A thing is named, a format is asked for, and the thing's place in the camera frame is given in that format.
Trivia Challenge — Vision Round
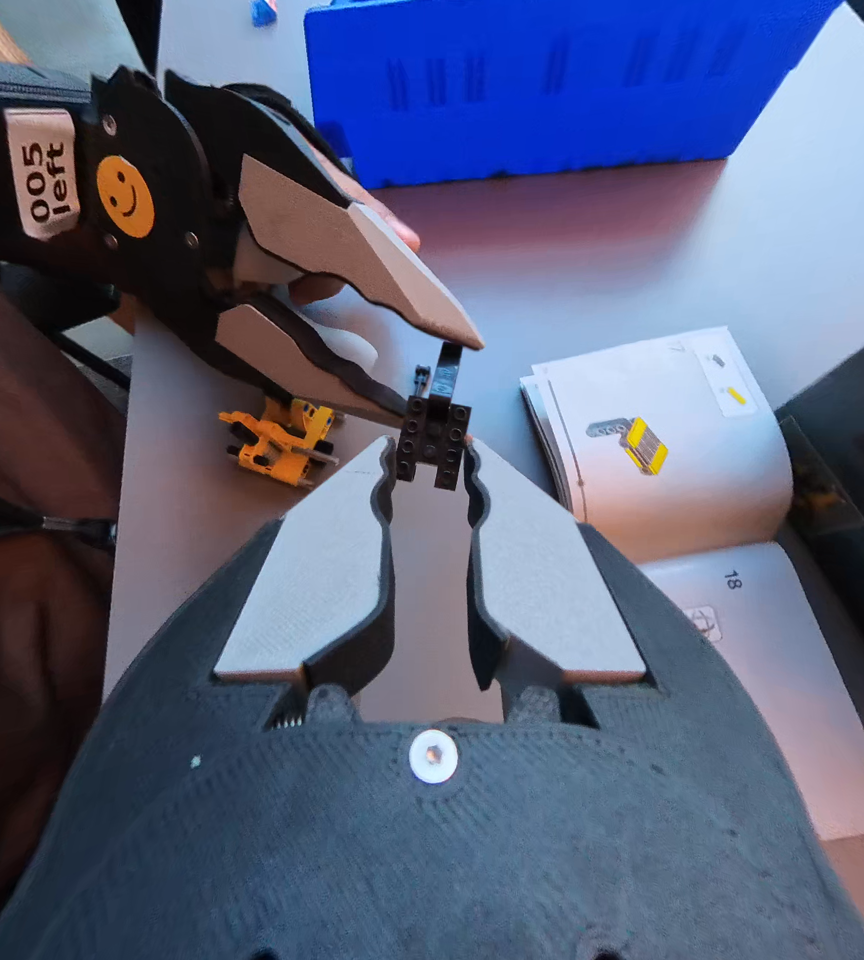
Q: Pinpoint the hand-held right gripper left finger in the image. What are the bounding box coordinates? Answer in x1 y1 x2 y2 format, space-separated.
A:
213 435 399 699

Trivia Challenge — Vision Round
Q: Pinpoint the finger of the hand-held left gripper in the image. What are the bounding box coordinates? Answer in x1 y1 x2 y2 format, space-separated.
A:
233 153 487 352
214 300 412 423

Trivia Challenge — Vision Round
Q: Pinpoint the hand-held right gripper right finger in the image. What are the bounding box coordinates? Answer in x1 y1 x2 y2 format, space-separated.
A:
464 437 649 693

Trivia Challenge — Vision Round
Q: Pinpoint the black lego assembly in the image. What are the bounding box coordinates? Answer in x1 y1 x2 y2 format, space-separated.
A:
394 341 474 492

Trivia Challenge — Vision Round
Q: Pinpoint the yellow lego assembly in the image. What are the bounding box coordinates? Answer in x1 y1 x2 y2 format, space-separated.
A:
218 397 341 489

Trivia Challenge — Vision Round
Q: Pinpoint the lego instruction booklet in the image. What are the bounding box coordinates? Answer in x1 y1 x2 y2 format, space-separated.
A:
519 326 864 841

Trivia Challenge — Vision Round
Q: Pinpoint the black lego set box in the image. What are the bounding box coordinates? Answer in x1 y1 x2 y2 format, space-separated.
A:
773 315 864 714

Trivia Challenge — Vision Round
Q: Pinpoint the person's left hand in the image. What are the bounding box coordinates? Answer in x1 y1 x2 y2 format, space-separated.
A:
288 180 423 306

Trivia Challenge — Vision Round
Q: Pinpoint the blue plastic bin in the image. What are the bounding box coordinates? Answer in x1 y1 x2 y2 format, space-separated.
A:
303 0 845 190

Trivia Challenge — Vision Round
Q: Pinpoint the person's brown trouser leg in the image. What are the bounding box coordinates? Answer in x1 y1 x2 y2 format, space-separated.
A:
0 258 129 954

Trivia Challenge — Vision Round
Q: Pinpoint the black strap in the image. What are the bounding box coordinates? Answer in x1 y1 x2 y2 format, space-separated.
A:
0 491 118 552

